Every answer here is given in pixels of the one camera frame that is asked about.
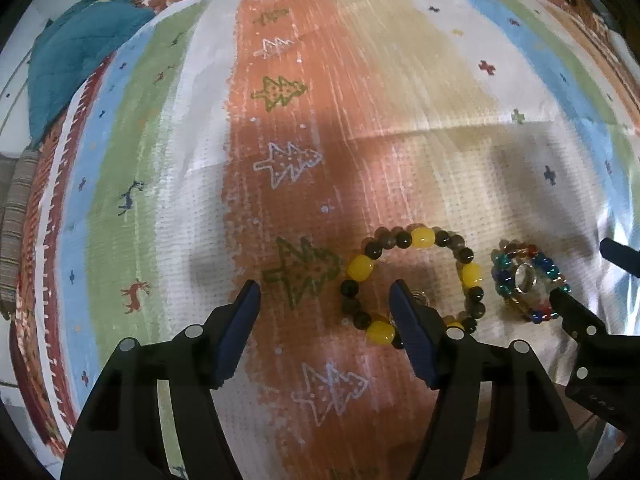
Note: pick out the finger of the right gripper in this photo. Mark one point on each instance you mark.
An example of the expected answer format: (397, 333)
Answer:
(605, 379)
(624, 257)

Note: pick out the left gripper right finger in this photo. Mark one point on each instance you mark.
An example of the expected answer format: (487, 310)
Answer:
(454, 365)

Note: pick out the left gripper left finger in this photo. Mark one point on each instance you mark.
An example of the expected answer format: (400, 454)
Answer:
(198, 361)

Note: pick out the small silver charm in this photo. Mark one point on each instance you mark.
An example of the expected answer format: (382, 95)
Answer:
(420, 296)

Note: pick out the colourful striped blanket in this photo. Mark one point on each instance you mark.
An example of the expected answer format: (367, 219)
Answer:
(324, 149)

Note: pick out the brown striped cushion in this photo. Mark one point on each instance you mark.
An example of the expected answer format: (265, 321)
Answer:
(13, 216)

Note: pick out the teal cloth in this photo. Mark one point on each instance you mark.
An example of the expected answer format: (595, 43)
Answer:
(70, 49)

